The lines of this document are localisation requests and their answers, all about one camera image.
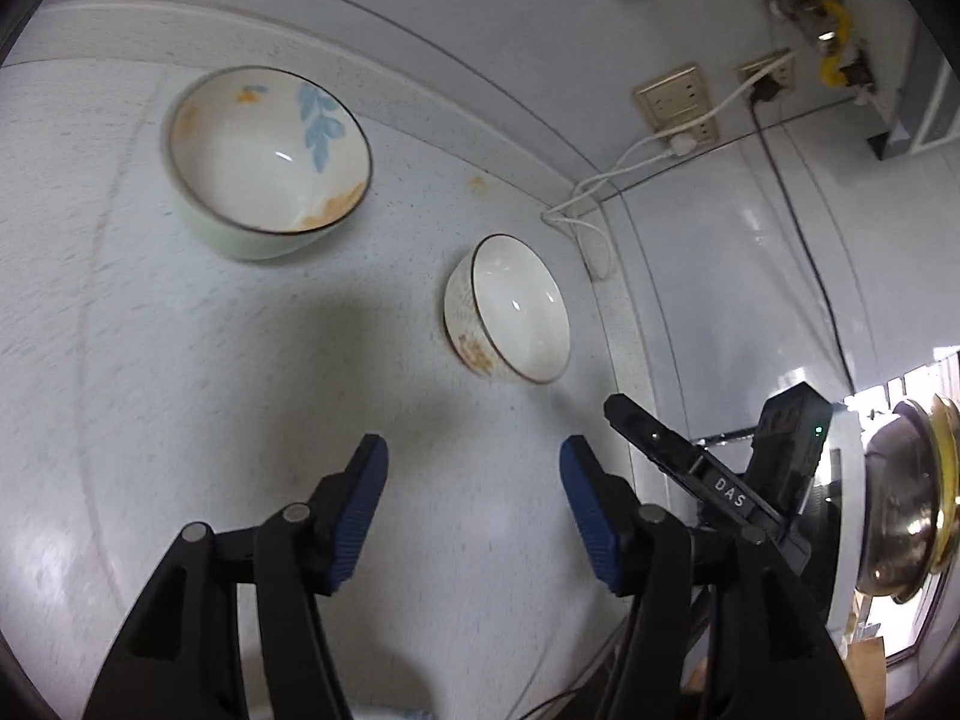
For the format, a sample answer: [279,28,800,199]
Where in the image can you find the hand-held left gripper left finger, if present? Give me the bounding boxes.
[81,433,391,720]

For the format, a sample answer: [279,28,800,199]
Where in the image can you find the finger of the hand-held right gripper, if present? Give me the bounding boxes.
[604,392,713,497]

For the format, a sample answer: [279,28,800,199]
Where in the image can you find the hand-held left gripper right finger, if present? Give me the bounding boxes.
[559,433,865,720]

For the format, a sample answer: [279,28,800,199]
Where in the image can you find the small white flower bowl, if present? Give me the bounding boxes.
[442,233,572,386]

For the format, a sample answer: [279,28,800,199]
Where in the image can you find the pale green leaf bowl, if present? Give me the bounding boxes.
[166,65,374,263]

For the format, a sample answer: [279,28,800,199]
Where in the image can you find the white microwave oven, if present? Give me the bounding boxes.
[821,349,960,674]

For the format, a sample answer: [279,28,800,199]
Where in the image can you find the brass pipe valves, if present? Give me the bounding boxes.
[765,0,875,92]

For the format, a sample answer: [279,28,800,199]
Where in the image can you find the white water heater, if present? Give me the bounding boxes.
[836,0,960,163]

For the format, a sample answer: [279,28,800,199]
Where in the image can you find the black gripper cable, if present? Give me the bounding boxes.
[516,589,722,720]

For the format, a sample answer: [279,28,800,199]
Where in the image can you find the black power cable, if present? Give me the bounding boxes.
[750,82,857,392]

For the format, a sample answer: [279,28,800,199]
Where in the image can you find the white charger cable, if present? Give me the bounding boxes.
[541,49,797,283]

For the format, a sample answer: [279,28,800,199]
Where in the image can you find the beige wall socket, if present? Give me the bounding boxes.
[634,63,721,145]

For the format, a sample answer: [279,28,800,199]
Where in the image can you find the wall socket with black plug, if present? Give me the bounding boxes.
[738,50,797,104]

